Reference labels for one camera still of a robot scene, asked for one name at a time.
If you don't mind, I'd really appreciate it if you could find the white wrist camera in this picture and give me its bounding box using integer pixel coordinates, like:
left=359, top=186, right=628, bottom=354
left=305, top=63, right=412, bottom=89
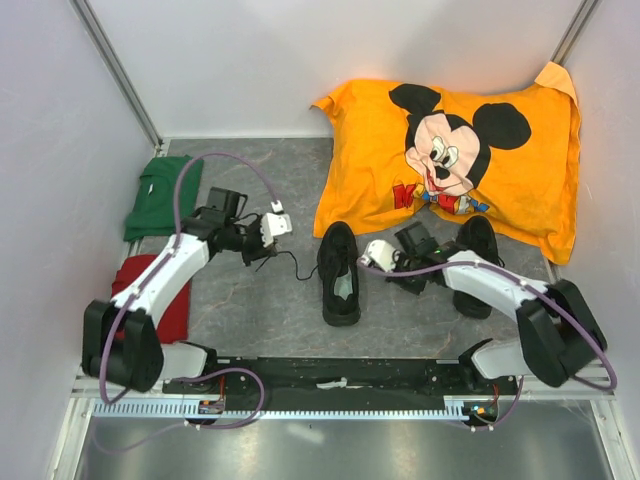
left=260, top=200, right=293, bottom=247
left=359, top=239, right=401, bottom=272

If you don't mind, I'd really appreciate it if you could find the right aluminium frame post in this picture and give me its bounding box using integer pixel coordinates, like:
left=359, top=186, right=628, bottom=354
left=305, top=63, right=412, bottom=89
left=550, top=0, right=601, bottom=66

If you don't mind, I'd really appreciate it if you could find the orange Mickey Mouse pillow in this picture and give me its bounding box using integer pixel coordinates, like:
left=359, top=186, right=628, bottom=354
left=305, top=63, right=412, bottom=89
left=313, top=62, right=581, bottom=265

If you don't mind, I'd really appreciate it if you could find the left aluminium frame post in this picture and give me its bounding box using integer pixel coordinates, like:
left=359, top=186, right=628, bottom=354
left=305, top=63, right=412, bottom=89
left=70, top=0, right=164, bottom=153

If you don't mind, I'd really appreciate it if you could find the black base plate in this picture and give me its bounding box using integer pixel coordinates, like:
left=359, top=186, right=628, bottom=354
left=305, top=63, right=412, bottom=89
left=164, top=357, right=518, bottom=396

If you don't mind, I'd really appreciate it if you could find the aluminium frame post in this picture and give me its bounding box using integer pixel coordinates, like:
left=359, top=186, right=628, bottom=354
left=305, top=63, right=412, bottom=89
left=550, top=0, right=601, bottom=66
left=70, top=0, right=164, bottom=153

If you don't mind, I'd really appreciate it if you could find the green folded shirt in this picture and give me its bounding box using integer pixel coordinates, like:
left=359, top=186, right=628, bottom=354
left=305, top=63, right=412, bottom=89
left=123, top=155, right=204, bottom=242

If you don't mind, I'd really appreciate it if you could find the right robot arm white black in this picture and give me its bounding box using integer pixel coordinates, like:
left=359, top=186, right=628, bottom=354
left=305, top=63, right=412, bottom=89
left=362, top=223, right=607, bottom=394

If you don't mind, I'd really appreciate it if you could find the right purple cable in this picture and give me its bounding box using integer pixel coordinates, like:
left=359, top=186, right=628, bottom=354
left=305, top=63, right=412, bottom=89
left=357, top=254, right=618, bottom=432

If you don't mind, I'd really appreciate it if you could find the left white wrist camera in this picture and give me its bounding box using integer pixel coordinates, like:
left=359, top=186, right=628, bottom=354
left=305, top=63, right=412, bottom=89
left=260, top=200, right=293, bottom=247

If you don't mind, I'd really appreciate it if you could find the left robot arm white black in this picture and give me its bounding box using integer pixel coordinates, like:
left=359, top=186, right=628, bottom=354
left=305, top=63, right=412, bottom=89
left=81, top=187, right=292, bottom=393

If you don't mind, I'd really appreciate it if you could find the aluminium front rail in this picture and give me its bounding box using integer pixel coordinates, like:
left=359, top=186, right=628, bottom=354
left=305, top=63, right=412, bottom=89
left=69, top=362, right=619, bottom=401

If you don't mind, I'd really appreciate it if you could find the black shoe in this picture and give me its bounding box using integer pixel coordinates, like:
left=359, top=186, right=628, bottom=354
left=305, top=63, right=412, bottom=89
left=254, top=220, right=362, bottom=328
left=452, top=214, right=505, bottom=320

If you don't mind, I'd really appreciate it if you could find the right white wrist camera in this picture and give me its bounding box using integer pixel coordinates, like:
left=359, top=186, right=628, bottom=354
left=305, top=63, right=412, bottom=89
left=359, top=239, right=401, bottom=272

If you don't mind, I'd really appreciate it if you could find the red folded shirt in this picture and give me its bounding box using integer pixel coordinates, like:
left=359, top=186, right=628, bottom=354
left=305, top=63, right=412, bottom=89
left=111, top=254, right=191, bottom=344

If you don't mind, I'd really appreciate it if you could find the grey slotted cable duct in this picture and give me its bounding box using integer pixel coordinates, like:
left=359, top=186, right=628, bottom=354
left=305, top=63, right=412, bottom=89
left=91, top=398, right=469, bottom=421

